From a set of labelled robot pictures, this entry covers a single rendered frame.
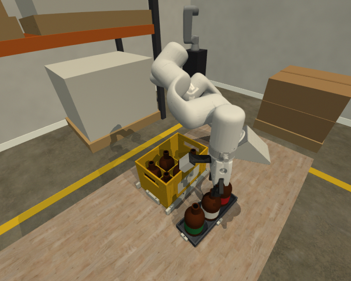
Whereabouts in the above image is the yellow crate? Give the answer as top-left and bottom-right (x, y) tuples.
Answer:
(135, 133), (208, 209)

